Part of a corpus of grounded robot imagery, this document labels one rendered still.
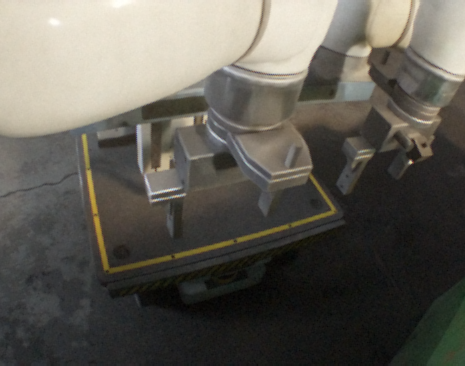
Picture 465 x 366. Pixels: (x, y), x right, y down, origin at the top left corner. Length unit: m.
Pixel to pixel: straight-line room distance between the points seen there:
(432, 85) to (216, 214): 0.63
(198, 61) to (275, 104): 0.13
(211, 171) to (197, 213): 0.55
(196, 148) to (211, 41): 0.18
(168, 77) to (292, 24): 0.10
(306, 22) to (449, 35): 0.25
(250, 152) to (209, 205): 0.63
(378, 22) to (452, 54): 0.28
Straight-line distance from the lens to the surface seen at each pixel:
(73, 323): 1.12
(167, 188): 0.36
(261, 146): 0.29
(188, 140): 0.34
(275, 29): 0.21
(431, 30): 0.45
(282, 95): 0.29
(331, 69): 0.72
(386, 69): 0.55
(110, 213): 0.89
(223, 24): 0.17
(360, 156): 0.49
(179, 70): 0.16
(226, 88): 0.28
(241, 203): 0.93
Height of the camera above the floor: 1.03
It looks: 46 degrees down
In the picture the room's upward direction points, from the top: 12 degrees clockwise
